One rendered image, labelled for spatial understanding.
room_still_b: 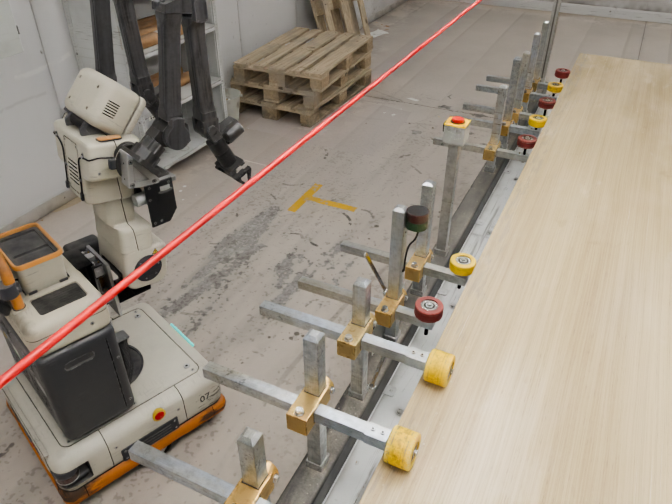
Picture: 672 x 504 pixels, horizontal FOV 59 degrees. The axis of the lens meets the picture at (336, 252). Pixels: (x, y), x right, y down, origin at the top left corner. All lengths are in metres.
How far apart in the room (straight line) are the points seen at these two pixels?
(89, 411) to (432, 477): 1.28
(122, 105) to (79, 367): 0.83
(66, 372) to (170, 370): 0.49
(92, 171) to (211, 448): 1.19
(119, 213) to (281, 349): 1.10
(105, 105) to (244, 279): 1.60
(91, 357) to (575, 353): 1.46
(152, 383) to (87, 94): 1.08
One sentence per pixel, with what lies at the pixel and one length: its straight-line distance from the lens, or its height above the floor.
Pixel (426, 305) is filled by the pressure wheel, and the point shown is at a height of 0.91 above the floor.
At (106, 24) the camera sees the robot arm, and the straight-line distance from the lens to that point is 2.20.
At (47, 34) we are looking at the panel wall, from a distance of 4.04.
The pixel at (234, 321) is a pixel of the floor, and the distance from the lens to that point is 3.00.
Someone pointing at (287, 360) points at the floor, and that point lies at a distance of 2.78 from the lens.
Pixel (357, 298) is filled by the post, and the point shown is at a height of 1.06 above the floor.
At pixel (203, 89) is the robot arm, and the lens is 1.90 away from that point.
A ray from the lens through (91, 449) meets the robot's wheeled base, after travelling 2.29.
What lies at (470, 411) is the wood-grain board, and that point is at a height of 0.90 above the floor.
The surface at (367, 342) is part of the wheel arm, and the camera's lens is 1.47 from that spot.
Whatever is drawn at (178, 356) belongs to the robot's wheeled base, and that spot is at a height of 0.28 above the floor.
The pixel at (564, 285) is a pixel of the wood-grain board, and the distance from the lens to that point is 1.86.
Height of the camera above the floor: 1.98
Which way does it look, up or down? 35 degrees down
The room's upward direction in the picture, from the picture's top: straight up
